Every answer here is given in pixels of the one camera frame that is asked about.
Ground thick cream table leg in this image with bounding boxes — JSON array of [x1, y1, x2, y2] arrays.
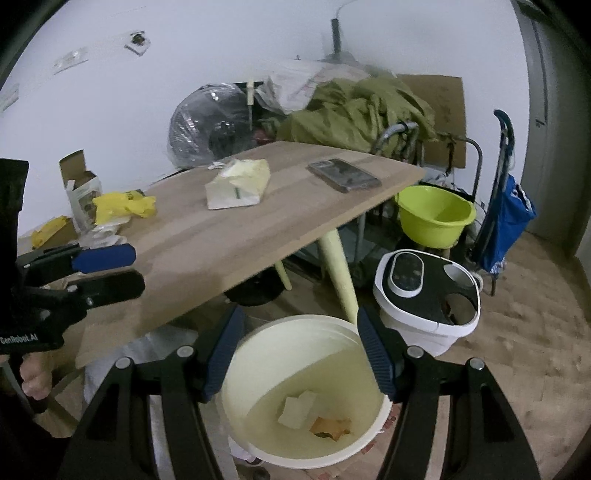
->
[[318, 228, 358, 324]]

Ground green plastic basin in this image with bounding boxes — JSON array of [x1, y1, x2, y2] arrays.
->
[[396, 185, 477, 252]]

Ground olive green cloth pile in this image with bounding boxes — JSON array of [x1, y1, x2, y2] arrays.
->
[[277, 76, 439, 155]]

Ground dark upright pole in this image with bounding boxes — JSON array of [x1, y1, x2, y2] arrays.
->
[[330, 18, 345, 58]]

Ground blue shopping trolley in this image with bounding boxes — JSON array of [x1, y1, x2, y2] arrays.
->
[[471, 109, 537, 296]]

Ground person's left hand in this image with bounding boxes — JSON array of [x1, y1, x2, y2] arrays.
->
[[21, 354, 52, 401]]

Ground white paper scrap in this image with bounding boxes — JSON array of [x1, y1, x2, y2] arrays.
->
[[277, 390, 319, 428]]

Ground thin cream table leg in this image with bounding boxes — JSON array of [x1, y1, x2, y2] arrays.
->
[[274, 261, 293, 291]]

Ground cream tissue pack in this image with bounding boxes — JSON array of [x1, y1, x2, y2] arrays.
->
[[204, 158, 271, 210]]

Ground white printed plastic bag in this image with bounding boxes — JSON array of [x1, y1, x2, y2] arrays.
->
[[255, 59, 333, 115]]

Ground broken wall socket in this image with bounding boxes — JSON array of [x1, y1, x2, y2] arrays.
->
[[124, 31, 151, 55]]

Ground metal chair frame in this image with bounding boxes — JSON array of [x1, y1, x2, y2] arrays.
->
[[372, 122, 483, 204]]

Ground plastic-wrapped electric fan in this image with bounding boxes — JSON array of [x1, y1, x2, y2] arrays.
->
[[166, 83, 259, 169]]

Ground orange peel piece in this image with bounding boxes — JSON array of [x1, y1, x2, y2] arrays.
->
[[309, 415, 352, 439]]

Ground crumpled clear plastic wrapper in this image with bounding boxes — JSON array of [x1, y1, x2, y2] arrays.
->
[[78, 220, 127, 251]]

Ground small open cardboard box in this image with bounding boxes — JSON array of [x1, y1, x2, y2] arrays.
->
[[59, 149, 103, 232]]

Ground cream plastic bucket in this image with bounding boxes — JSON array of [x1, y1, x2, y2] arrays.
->
[[221, 315, 393, 469]]

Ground grey smartphone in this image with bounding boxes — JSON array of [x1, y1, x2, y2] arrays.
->
[[307, 158, 383, 193]]

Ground brown cardboard sheet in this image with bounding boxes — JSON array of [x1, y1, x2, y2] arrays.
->
[[397, 74, 466, 169]]

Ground small yellow plastic bag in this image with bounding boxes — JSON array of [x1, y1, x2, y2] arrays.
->
[[30, 216, 70, 247]]

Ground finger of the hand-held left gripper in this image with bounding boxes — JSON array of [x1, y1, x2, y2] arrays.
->
[[16, 243, 137, 280], [69, 270, 146, 319]]

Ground grey door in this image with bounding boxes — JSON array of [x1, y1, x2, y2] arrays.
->
[[512, 0, 591, 259]]

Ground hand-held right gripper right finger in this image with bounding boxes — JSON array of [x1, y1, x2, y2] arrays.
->
[[356, 305, 541, 480]]

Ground black round fan base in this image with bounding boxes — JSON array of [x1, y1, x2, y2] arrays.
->
[[224, 268, 284, 308]]

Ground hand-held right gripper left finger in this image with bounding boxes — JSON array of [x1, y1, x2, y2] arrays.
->
[[55, 305, 247, 480]]

